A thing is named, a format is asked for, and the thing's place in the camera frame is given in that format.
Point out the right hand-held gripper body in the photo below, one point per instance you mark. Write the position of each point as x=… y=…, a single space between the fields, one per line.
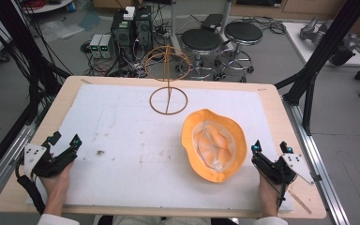
x=276 y=171

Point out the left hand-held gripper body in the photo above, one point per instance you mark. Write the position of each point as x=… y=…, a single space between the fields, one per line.
x=39 y=162

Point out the orange bucket hat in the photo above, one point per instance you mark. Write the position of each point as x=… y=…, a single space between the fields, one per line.
x=214 y=145

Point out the person's right hand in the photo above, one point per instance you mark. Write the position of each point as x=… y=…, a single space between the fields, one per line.
x=268 y=192

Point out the person's left hand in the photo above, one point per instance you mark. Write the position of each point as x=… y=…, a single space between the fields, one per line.
x=56 y=182

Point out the thin wooden strip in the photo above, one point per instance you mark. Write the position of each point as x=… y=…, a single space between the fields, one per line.
x=300 y=202

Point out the white foam sheet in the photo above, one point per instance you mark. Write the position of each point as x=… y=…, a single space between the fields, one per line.
x=137 y=150

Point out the grey power supply unit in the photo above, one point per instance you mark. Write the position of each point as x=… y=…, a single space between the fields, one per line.
x=107 y=46
x=95 y=45

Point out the white platform board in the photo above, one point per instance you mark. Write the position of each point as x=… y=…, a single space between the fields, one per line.
x=300 y=43

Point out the clear plastic sheet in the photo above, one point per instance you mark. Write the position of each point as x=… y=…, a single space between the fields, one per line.
x=61 y=31

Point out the black round stool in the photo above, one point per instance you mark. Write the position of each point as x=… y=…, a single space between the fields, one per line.
x=242 y=34
x=200 y=40

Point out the grey robot device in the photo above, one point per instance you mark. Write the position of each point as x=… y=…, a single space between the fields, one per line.
x=343 y=47

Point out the black computer tower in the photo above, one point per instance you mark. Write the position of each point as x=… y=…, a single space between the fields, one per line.
x=122 y=34
x=143 y=28

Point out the round white table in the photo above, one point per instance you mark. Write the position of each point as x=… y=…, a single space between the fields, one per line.
x=48 y=6

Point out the black flat box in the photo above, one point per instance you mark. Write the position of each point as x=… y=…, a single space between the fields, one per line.
x=212 y=22

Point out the white box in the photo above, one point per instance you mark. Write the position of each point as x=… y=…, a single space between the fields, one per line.
x=129 y=13

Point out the aluminium rail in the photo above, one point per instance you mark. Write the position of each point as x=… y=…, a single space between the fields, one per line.
x=322 y=175
x=6 y=156

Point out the black metal frame stand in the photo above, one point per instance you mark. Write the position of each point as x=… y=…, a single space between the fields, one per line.
x=22 y=47
x=318 y=56

